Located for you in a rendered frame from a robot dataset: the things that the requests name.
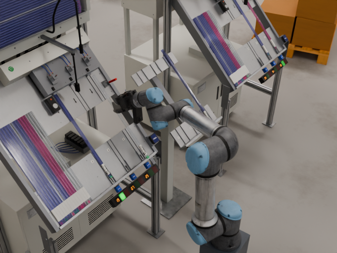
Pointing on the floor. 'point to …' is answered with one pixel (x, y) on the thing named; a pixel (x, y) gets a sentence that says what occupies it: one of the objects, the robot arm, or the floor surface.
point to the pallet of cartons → (303, 24)
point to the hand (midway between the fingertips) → (116, 110)
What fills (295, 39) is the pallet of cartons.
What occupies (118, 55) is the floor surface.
